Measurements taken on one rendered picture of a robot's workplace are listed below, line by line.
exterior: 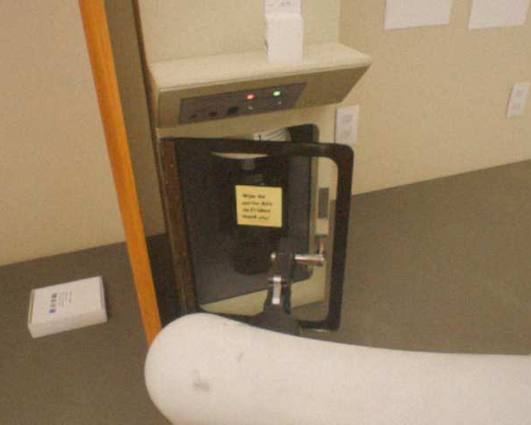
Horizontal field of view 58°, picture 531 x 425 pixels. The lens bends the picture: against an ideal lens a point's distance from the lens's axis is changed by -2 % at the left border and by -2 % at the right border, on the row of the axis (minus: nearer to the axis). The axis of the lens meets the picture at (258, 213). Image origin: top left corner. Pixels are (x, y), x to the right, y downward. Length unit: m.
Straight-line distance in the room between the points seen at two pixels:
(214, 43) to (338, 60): 0.19
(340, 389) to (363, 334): 0.72
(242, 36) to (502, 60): 1.08
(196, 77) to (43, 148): 0.67
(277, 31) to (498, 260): 0.87
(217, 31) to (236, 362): 0.53
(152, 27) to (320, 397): 0.58
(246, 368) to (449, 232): 1.08
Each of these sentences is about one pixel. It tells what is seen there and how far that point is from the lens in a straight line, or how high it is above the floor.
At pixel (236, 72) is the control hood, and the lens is 0.69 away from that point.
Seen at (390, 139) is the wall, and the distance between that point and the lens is 1.56.
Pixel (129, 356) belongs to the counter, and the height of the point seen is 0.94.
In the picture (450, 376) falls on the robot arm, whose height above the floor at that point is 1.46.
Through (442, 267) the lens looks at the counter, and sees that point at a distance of 1.28.
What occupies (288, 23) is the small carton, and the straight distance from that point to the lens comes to 0.73.
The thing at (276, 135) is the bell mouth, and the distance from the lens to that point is 0.91.
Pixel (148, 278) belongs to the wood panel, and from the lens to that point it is 0.84.
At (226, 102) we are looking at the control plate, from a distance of 0.74.
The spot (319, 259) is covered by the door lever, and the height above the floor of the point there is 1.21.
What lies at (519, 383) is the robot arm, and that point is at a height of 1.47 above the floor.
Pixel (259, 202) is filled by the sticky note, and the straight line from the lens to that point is 0.82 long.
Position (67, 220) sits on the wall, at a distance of 1.38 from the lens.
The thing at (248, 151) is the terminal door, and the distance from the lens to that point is 0.78.
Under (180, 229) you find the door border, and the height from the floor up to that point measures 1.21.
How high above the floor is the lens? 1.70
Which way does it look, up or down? 32 degrees down
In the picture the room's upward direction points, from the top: 2 degrees counter-clockwise
